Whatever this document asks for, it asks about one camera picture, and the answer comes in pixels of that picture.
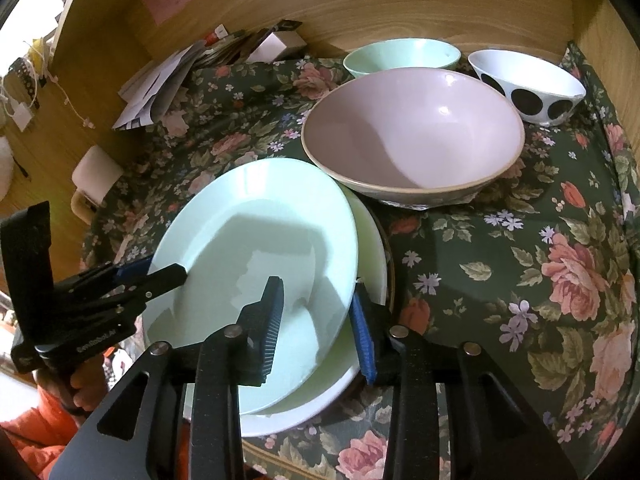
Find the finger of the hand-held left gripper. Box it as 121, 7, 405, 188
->
112, 257, 156, 286
120, 263, 188, 311

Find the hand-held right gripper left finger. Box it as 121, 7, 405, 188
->
50, 275, 286, 480

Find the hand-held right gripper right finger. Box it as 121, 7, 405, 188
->
350, 282, 578, 480

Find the mint green plate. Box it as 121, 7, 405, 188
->
142, 157, 358, 416

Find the white plate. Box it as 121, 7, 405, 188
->
240, 190, 389, 438

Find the pink bowl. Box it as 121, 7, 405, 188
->
301, 66, 526, 207

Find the mint green bowl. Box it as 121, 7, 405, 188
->
343, 38, 462, 79

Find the white black-spotted bowl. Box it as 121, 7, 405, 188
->
467, 50, 586, 128

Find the person's left hand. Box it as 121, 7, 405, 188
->
70, 352, 108, 411

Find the cream mug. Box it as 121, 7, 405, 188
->
71, 145, 125, 226

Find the floral tablecloth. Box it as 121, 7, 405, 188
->
80, 42, 640, 480

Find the white fluffy ball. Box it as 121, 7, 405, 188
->
0, 137, 14, 196

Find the stack of white papers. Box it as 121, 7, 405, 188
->
112, 45, 211, 132

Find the white charger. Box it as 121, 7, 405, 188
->
7, 102, 36, 131

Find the patterned headband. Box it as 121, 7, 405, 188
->
12, 57, 39, 92

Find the stack of booklets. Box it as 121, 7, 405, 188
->
200, 30, 271, 67

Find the small white box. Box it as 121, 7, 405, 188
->
247, 20, 306, 64

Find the white cable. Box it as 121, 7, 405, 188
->
27, 42, 97, 129

